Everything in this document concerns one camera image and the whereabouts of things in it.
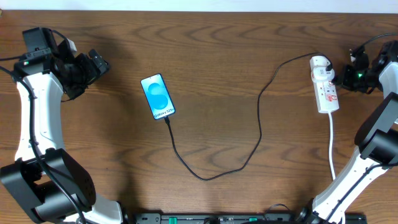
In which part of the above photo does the black charging cable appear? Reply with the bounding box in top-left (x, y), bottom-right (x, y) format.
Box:
top-left (164, 51), bottom-right (327, 182)

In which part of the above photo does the blue Galaxy smartphone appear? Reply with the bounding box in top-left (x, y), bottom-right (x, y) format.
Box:
top-left (141, 73), bottom-right (176, 120)

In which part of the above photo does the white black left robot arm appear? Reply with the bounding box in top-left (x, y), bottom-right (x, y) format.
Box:
top-left (1, 27), bottom-right (129, 223)

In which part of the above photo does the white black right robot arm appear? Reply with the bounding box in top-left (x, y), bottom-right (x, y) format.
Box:
top-left (295, 40), bottom-right (397, 223)

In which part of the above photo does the white power strip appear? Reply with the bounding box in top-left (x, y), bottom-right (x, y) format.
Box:
top-left (310, 55), bottom-right (339, 114)

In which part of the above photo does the white power strip cord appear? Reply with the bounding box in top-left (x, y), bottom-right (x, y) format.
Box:
top-left (328, 112), bottom-right (346, 224)

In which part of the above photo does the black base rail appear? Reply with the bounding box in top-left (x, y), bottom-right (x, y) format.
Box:
top-left (133, 212), bottom-right (366, 224)

